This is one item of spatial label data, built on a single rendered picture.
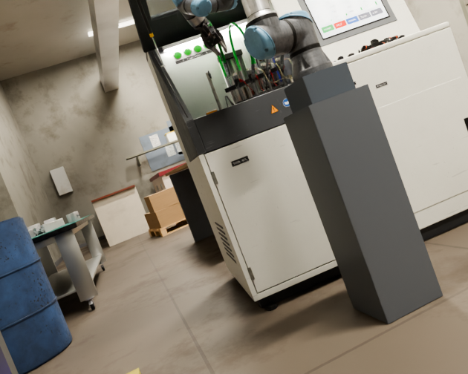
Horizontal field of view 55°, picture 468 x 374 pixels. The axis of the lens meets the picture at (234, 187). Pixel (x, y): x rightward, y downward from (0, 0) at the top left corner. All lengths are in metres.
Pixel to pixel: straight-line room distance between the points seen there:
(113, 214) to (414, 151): 6.90
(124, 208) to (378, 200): 7.29
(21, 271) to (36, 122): 8.97
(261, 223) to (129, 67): 10.06
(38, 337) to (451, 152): 2.47
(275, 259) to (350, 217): 0.65
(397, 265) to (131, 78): 10.60
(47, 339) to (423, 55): 2.58
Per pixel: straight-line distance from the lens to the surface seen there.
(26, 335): 2.97
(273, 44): 1.60
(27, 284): 2.97
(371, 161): 1.64
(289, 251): 2.15
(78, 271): 3.81
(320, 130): 1.56
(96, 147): 11.55
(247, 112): 2.11
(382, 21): 2.74
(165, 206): 6.88
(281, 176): 2.12
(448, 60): 2.56
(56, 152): 11.61
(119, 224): 8.65
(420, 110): 2.43
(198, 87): 2.65
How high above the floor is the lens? 0.73
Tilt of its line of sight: 4 degrees down
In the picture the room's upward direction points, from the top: 21 degrees counter-clockwise
